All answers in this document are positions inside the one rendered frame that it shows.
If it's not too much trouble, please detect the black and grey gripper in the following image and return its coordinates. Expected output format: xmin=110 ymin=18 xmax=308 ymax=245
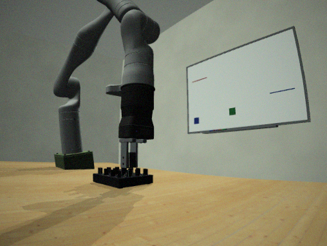
xmin=106 ymin=63 xmax=155 ymax=168

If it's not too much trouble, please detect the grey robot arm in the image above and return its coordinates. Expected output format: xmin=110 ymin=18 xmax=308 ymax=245
xmin=53 ymin=0 xmax=160 ymax=155

